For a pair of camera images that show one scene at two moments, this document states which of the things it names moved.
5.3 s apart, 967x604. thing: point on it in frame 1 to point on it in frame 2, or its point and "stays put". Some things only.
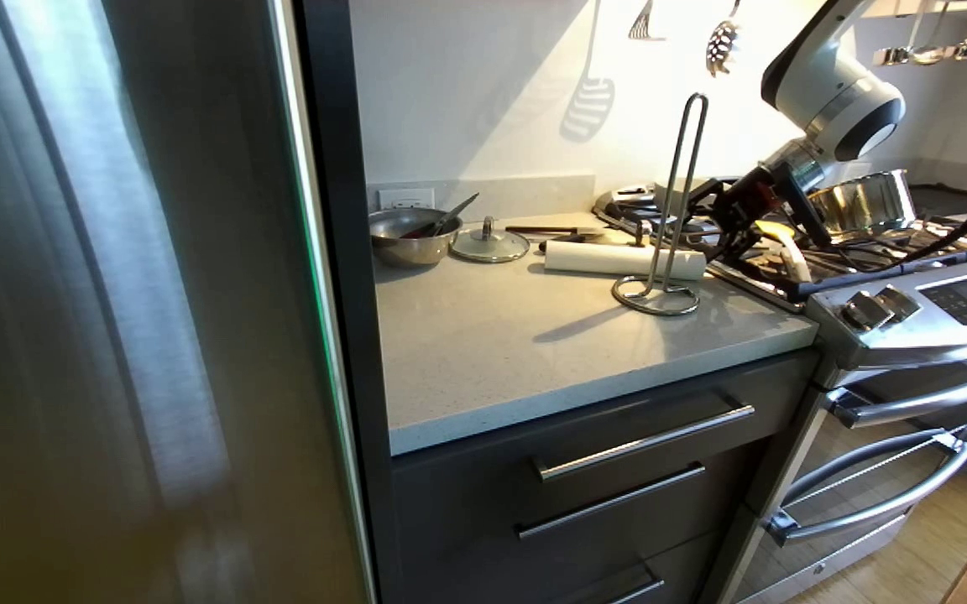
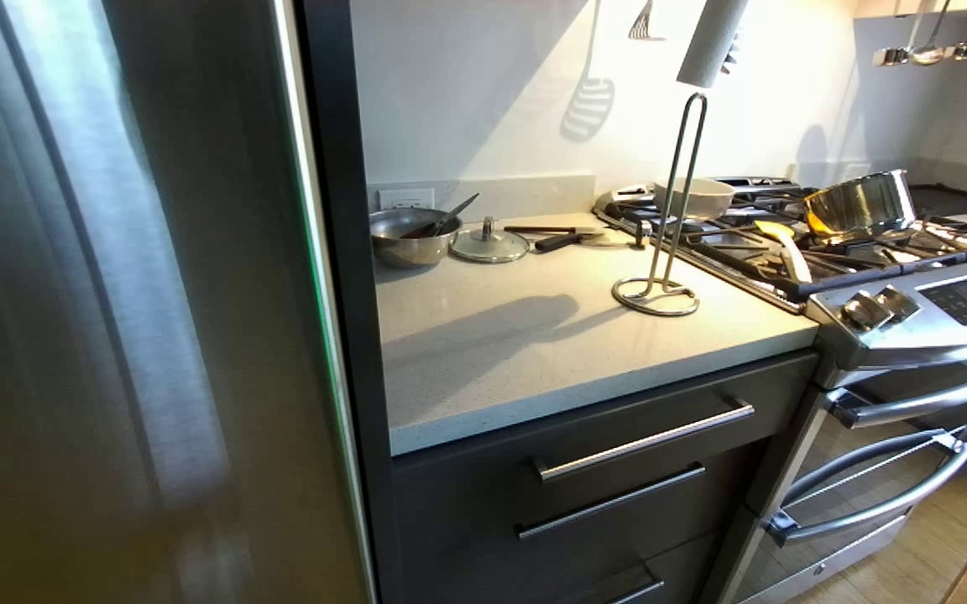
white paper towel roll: x=621 y=259 to x=711 y=31
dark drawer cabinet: x=652 y=501 stays put
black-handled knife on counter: x=558 y=234 stays put
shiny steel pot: x=864 y=206 stays put
